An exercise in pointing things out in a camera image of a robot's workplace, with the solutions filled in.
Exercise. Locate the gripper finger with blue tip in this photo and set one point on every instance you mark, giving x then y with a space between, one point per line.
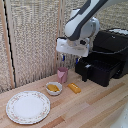
77 61
63 58

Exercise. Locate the wide woven screen panel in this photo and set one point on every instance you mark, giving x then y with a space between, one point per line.
33 40

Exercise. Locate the yellow food block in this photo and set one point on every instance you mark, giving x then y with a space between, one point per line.
74 88

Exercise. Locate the narrow woven screen panel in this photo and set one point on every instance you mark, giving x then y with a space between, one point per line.
68 20

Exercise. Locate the yellow food in bowl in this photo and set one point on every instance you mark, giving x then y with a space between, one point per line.
53 88

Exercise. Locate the black air fryer body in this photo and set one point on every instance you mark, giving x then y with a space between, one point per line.
115 41

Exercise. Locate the small white bowl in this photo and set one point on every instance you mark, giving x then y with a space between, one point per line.
54 93

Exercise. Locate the white rounded object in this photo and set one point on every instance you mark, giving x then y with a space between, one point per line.
122 120

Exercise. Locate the pink cup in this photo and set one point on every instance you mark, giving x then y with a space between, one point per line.
62 75

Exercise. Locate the white floral rim plate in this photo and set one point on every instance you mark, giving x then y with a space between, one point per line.
28 107

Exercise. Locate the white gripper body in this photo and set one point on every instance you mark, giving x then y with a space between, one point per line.
74 48

